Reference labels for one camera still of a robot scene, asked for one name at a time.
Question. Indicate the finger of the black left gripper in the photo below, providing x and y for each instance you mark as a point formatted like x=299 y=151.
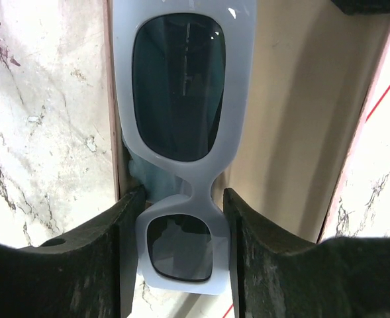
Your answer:
x=363 y=7

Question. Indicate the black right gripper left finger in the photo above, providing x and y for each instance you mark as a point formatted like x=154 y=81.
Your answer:
x=89 y=271

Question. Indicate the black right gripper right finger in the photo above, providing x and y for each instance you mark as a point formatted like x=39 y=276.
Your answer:
x=274 y=273

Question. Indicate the pink glasses case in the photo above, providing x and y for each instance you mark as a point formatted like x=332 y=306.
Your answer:
x=328 y=33

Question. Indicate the light blue sunglasses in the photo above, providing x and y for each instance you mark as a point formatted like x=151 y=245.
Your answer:
x=182 y=75

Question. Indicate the white PVC pipe rack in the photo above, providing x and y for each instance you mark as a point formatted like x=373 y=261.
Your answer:
x=386 y=83

